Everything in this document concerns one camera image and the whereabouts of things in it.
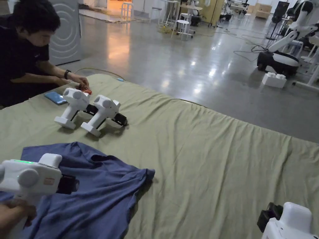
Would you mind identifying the bed with pale green sheet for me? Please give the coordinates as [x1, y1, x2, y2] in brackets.
[0, 73, 319, 239]

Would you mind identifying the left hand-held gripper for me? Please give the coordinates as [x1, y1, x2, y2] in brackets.
[0, 153, 80, 208]

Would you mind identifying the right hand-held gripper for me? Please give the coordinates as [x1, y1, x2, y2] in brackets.
[256, 202, 319, 239]

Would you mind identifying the white studded block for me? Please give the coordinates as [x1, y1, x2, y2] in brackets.
[261, 72, 287, 89]

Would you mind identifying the blue phone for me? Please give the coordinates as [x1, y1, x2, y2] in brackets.
[44, 91, 68, 106]

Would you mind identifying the spare white hand-held gripper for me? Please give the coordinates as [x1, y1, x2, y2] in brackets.
[80, 94, 129, 137]
[54, 87, 97, 130]

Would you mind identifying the small red object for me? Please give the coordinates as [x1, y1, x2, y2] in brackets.
[79, 84, 93, 95]

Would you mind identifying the white round stool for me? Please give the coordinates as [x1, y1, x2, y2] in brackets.
[171, 20, 191, 41]
[150, 7, 163, 25]
[121, 2, 134, 21]

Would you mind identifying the white robot on black base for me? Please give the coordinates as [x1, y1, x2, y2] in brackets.
[257, 0, 319, 77]

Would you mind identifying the person's left hand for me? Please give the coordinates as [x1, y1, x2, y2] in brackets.
[0, 199, 38, 239]

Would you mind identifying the blue shirt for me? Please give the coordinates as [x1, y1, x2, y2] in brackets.
[0, 142, 156, 239]

